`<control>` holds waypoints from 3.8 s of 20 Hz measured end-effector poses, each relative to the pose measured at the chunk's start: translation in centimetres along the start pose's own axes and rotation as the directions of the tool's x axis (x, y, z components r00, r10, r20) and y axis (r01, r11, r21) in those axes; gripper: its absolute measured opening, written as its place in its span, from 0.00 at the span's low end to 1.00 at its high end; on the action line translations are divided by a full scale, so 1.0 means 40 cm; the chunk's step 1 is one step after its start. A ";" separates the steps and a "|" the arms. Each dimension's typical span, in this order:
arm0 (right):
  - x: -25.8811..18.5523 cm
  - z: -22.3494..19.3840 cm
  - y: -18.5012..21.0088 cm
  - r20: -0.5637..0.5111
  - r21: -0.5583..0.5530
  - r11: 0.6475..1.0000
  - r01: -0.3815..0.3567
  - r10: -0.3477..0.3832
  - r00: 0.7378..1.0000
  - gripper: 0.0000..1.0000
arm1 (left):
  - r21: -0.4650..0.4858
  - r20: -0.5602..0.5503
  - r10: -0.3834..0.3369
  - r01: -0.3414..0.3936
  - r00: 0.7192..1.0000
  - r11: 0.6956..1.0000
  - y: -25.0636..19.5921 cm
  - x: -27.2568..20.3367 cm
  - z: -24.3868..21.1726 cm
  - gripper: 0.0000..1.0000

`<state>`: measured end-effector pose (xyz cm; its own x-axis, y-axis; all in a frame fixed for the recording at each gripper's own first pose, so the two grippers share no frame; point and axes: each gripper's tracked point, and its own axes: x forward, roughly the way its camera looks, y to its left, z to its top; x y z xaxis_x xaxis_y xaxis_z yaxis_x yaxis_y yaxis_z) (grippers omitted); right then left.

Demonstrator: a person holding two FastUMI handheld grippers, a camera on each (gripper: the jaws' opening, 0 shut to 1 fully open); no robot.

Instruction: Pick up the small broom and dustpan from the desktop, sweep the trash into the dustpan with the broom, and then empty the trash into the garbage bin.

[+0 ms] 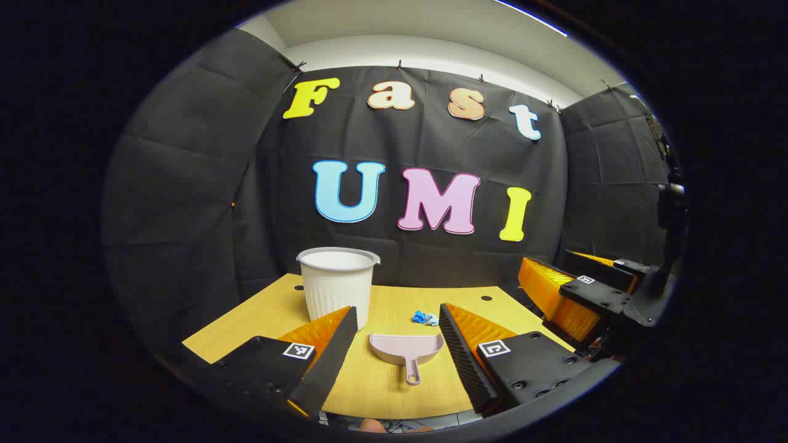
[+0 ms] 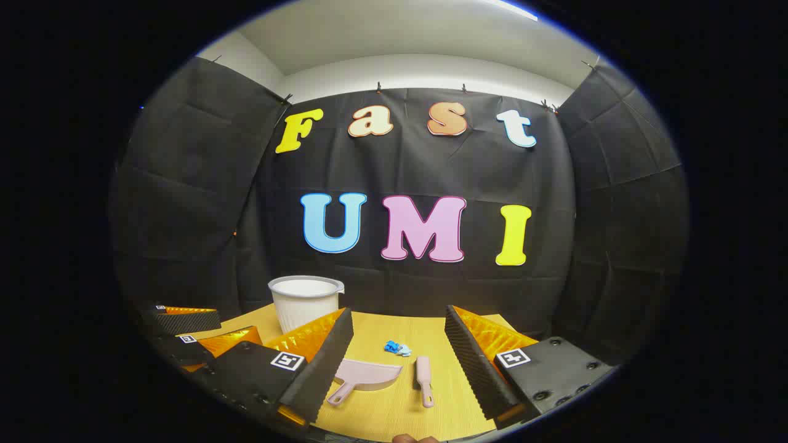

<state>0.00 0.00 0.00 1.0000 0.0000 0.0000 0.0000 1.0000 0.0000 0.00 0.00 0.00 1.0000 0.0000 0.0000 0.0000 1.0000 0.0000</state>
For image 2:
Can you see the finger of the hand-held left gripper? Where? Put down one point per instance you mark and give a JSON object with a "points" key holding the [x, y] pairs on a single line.
{"points": [[188, 323], [184, 351]]}

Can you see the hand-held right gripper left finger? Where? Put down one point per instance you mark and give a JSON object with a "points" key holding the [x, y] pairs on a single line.
{"points": [[323, 369]]}

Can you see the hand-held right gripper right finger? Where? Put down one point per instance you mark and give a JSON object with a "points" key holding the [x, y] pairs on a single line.
{"points": [[477, 369]]}

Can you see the pale pink dustpan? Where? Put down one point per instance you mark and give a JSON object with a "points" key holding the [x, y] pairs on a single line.
{"points": [[369, 374]]}

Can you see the small pale pink broom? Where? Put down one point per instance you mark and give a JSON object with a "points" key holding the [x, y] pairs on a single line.
{"points": [[423, 372]]}

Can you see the white ribbed garbage bin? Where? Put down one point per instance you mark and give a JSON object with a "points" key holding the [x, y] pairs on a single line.
{"points": [[305, 301]]}

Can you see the dark blue paper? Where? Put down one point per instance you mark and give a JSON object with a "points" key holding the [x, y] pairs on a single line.
{"points": [[391, 346]]}

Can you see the light blue paper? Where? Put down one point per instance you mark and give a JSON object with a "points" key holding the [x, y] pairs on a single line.
{"points": [[404, 351]]}

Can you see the yellow wooden desktop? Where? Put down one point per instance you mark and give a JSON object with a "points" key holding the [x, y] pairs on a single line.
{"points": [[381, 418]]}

